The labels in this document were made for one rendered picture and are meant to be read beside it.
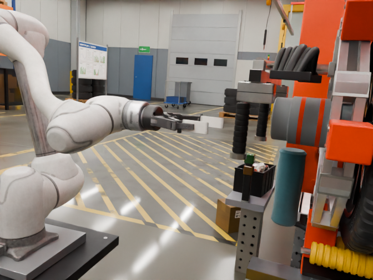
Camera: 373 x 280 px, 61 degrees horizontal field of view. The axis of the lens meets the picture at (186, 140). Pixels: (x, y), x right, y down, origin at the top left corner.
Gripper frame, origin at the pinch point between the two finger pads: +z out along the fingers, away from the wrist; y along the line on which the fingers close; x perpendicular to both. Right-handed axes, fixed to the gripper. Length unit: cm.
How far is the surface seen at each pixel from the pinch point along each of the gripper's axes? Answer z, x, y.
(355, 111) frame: 32.9, 7.7, 10.2
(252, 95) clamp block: 10.5, 8.9, 2.6
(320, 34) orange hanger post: 23, 33, -54
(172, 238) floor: -45, -83, -81
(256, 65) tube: 10.7, 16.3, 1.8
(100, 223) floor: -94, -83, -76
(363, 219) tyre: 37.5, -14.0, 11.0
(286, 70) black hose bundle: 18.2, 15.2, 4.8
